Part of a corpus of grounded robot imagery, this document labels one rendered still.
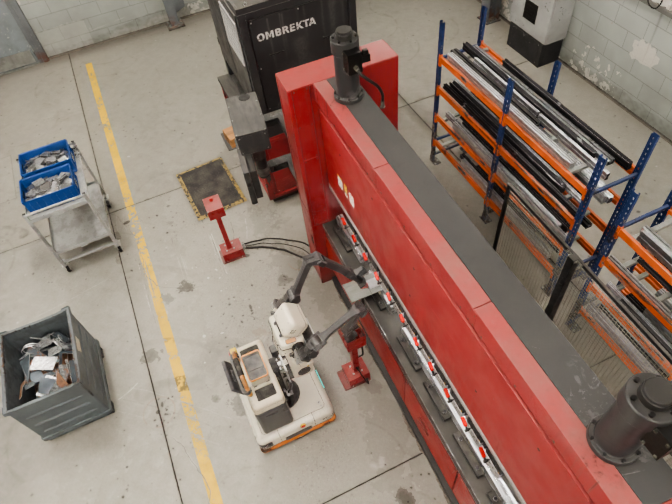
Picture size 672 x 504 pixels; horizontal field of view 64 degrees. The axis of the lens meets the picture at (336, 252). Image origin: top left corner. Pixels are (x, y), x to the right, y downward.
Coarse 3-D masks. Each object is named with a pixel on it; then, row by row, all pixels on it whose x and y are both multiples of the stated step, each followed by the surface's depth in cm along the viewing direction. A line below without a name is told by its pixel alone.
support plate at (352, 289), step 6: (366, 276) 423; (372, 276) 423; (348, 282) 421; (354, 282) 421; (348, 288) 418; (354, 288) 417; (366, 288) 416; (372, 288) 416; (378, 288) 415; (348, 294) 414; (354, 294) 414; (360, 294) 413; (366, 294) 413; (354, 300) 410
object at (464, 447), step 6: (456, 432) 352; (456, 438) 350; (462, 444) 347; (462, 450) 345; (468, 450) 345; (468, 456) 342; (474, 456) 342; (468, 462) 341; (474, 462) 340; (474, 468) 338; (480, 468) 337; (480, 474) 335
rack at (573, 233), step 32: (480, 32) 535; (448, 64) 520; (448, 96) 545; (480, 96) 490; (448, 128) 570; (480, 128) 511; (512, 128) 463; (544, 128) 501; (480, 160) 534; (512, 160) 482; (640, 160) 410; (480, 192) 558; (512, 192) 505; (544, 192) 456; (576, 224) 432; (608, 224) 467; (544, 288) 518
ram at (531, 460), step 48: (336, 144) 375; (336, 192) 429; (384, 240) 351; (432, 288) 297; (432, 336) 330; (480, 384) 281; (480, 432) 311; (528, 432) 246; (528, 480) 268; (576, 480) 220
